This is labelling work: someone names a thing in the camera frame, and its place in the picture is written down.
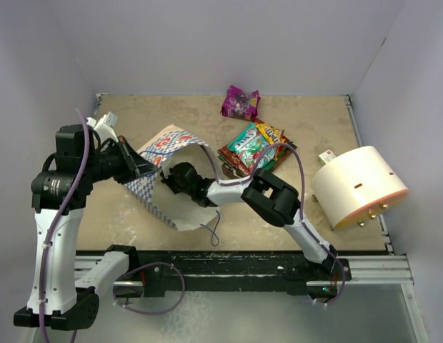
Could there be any purple candy snack bag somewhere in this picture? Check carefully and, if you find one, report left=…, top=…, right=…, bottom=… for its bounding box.
left=221, top=85, right=261, bottom=121

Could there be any teal Fox's candy bag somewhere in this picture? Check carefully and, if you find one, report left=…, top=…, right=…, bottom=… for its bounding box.
left=227, top=122, right=275, bottom=171

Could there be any green snack box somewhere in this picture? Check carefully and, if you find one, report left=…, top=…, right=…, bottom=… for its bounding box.
left=221, top=141, right=297, bottom=176

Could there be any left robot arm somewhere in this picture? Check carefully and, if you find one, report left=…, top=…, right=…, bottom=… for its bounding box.
left=14, top=124, right=157, bottom=331

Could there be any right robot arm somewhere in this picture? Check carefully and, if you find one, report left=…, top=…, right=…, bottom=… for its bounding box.
left=161, top=162, right=347, bottom=281

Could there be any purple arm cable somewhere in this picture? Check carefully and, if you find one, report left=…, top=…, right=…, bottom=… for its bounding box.
left=38, top=108, right=90, bottom=343
left=201, top=142, right=347, bottom=308

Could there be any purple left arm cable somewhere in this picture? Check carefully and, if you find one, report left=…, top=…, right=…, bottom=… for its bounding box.
left=38, top=108, right=90, bottom=343

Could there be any red snack packet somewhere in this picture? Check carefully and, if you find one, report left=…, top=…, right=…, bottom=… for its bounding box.
left=217, top=139, right=294, bottom=177

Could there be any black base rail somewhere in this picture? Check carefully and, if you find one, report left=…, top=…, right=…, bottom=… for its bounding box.
left=115, top=251, right=352, bottom=299

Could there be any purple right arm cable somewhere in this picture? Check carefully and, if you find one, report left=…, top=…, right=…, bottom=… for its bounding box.
left=201, top=142, right=347, bottom=308

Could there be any yellow candy packet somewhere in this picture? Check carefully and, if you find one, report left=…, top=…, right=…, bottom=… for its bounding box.
left=256, top=123, right=283, bottom=144

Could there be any colourful Fox's candy bag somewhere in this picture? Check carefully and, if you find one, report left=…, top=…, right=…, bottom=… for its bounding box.
left=267, top=136, right=289, bottom=161

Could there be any cream cylindrical appliance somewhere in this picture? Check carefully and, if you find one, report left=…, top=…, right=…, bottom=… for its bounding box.
left=311, top=146, right=409, bottom=229

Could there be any small green white box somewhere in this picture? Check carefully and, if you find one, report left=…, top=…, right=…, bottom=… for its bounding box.
left=318, top=149, right=337, bottom=166

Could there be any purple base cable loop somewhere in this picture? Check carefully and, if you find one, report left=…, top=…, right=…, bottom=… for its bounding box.
left=111, top=263, right=186, bottom=316

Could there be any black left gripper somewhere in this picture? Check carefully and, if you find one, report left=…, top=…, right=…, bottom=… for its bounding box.
left=83, top=135, right=158, bottom=185

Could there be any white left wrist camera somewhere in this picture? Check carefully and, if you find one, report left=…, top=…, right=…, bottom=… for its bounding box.
left=86, top=111, right=119, bottom=143

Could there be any blue checkered paper bag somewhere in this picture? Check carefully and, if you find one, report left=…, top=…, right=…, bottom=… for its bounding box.
left=125, top=124, right=224, bottom=247

